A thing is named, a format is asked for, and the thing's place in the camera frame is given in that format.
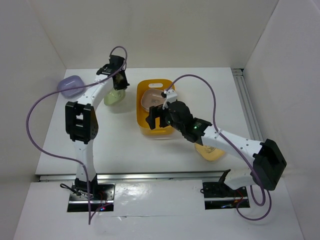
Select brown panda plate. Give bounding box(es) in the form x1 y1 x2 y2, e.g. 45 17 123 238
140 88 165 112

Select green panda plate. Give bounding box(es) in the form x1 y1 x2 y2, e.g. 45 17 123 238
103 89 126 106

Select lavender plate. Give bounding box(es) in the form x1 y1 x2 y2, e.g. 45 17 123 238
57 75 85 99

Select yellow panda plate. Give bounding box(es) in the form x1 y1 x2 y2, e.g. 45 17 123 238
194 143 225 162

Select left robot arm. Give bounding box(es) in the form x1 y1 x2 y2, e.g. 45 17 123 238
65 55 129 200

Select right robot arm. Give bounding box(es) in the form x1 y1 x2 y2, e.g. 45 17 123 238
146 101 287 196

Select yellow plastic bin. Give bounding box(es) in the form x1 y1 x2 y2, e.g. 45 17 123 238
136 78 179 137

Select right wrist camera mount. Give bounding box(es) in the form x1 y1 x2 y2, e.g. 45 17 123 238
161 89 178 110

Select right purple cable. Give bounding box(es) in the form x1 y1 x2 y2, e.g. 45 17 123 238
164 74 273 221

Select aluminium rail front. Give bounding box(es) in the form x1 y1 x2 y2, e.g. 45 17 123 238
38 169 231 182

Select aluminium rail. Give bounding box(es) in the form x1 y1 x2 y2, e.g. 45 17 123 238
231 68 264 141
38 169 231 182

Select aluminium rail right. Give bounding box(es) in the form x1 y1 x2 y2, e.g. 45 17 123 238
231 68 264 141

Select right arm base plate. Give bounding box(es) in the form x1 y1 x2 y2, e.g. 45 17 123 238
200 182 250 210

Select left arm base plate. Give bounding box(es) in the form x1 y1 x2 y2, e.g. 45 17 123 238
67 183 116 213

